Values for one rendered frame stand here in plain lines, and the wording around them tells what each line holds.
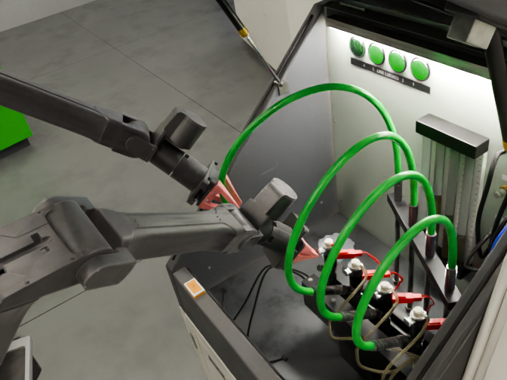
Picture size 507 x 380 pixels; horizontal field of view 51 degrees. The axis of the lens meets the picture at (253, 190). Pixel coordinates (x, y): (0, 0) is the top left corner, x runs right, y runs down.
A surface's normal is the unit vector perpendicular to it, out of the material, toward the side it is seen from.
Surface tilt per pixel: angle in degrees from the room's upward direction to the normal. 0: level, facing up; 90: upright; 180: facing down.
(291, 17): 90
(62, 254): 27
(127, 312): 0
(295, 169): 90
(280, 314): 0
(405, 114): 90
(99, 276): 116
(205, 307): 0
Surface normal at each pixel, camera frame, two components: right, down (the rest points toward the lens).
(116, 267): 0.65, 0.69
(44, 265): 0.25, -0.60
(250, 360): -0.15, -0.79
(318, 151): 0.55, 0.44
